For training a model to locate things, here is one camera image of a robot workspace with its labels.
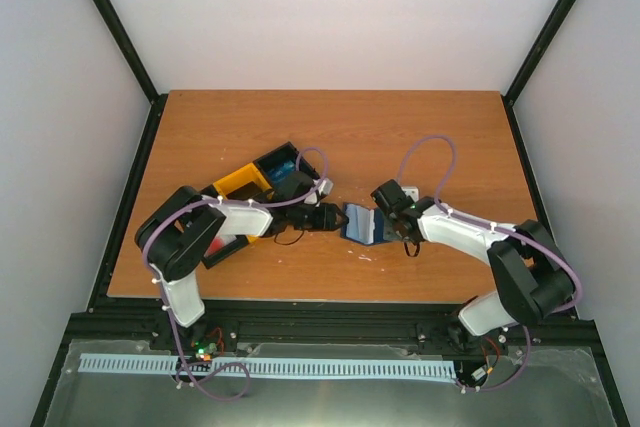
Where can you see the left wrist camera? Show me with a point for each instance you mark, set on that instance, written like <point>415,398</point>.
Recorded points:
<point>323,189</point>

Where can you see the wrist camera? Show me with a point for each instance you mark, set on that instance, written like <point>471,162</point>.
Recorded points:
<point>412,192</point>
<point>323,189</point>

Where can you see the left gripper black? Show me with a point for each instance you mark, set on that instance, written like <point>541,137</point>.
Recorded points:
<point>326,220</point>

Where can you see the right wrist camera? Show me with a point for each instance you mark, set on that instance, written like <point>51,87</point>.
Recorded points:
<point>412,192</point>

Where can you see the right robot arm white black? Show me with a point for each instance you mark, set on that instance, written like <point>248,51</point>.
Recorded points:
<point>532,279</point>

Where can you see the red white card stack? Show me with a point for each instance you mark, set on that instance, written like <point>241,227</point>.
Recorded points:
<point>219,243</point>

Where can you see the light blue cable duct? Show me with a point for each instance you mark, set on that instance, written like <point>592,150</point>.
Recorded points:
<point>274,368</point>

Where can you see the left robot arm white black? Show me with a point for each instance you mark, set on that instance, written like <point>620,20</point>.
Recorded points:
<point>174,240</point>

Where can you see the blue leather card holder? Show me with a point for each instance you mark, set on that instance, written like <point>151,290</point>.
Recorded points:
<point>366,226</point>

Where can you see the black aluminium frame rail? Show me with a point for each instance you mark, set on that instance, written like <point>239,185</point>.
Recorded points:
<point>426,329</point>

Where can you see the left frame post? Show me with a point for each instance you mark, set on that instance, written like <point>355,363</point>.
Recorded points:
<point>123,41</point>

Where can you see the black bin with red cards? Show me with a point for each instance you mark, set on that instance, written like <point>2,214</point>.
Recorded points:
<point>225,247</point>

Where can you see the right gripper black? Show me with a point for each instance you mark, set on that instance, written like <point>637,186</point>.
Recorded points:
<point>411,239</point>

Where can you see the blue card stack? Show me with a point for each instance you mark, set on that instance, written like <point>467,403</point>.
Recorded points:
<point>279,172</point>

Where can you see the right frame post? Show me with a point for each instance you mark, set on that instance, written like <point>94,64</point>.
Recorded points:
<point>545,37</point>

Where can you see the frame post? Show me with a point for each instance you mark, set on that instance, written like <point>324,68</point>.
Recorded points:
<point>545,37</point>
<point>123,41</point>

